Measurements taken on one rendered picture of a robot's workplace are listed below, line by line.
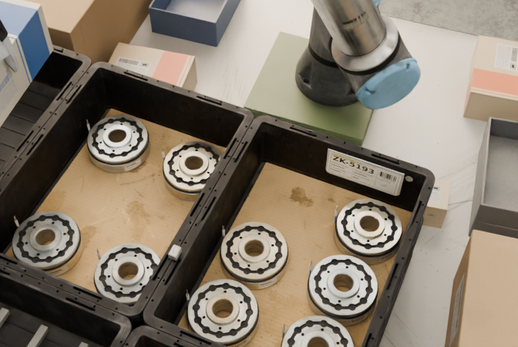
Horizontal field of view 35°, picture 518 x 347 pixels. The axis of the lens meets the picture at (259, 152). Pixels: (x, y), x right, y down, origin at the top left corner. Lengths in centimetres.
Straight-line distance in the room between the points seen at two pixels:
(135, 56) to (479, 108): 68
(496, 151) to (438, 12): 143
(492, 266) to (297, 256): 29
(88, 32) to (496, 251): 83
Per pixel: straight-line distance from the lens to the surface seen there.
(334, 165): 130
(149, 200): 133
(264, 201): 132
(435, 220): 146
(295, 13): 181
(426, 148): 159
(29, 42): 120
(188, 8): 182
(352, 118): 157
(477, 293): 124
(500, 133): 156
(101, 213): 133
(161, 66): 160
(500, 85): 162
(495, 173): 151
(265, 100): 158
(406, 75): 139
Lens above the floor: 192
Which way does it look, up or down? 52 degrees down
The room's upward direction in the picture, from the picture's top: straight up
